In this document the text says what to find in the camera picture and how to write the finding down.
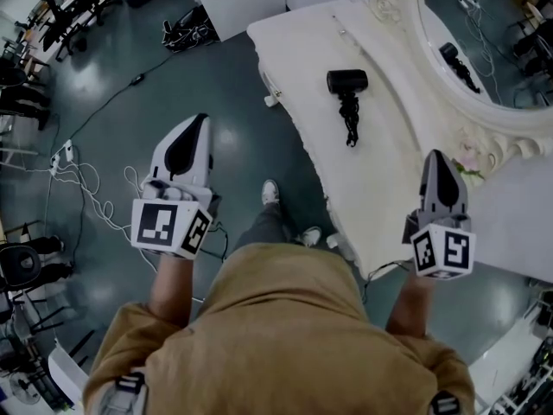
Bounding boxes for black metal stand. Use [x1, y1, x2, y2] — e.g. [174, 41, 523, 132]
[8, 290, 96, 362]

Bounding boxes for person's right forearm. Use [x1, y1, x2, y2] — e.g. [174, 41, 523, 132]
[385, 270, 435, 339]

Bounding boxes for person's shoulder strap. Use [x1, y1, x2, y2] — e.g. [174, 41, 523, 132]
[97, 372, 150, 415]
[431, 390, 466, 415]

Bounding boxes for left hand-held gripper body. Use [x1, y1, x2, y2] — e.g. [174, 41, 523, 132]
[130, 179, 222, 262]

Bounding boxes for black hair dryer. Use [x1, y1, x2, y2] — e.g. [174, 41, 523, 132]
[327, 68, 370, 148]

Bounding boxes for white cabinet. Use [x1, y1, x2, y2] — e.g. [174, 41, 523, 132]
[179, 0, 289, 42]

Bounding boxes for person's left forearm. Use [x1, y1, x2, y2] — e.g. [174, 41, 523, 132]
[149, 252, 204, 330]

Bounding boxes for black cable bundle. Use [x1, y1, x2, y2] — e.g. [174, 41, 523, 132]
[162, 4, 219, 54]

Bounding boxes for black tether cable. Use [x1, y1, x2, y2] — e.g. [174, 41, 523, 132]
[360, 260, 411, 304]
[209, 225, 230, 264]

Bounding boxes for oval white-framed mirror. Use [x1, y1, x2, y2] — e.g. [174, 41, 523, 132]
[366, 0, 553, 176]

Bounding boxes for person's tan shirt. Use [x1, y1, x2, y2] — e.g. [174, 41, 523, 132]
[82, 242, 476, 415]

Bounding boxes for white dressing table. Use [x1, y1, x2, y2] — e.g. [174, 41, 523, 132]
[245, 0, 553, 281]

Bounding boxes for person's left shoulder strap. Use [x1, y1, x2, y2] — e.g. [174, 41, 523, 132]
[97, 372, 150, 415]

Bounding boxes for person's right shoulder strap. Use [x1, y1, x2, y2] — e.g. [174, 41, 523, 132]
[431, 390, 466, 415]

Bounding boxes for person's grey trousers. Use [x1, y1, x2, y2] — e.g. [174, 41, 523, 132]
[232, 201, 303, 254]

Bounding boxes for tangled white cable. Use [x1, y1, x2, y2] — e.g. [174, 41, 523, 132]
[12, 162, 159, 271]

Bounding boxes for small flower sprig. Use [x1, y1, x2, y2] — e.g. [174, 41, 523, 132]
[453, 143, 487, 181]

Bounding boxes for person's left white shoe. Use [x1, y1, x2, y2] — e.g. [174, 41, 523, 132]
[261, 178, 281, 206]

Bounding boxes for cluttered white workbench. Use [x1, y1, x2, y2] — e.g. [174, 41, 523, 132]
[468, 274, 553, 415]

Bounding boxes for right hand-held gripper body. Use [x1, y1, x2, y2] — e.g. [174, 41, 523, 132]
[402, 207, 478, 280]

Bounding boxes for black power adapter with cable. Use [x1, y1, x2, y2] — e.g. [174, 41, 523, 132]
[55, 49, 187, 155]

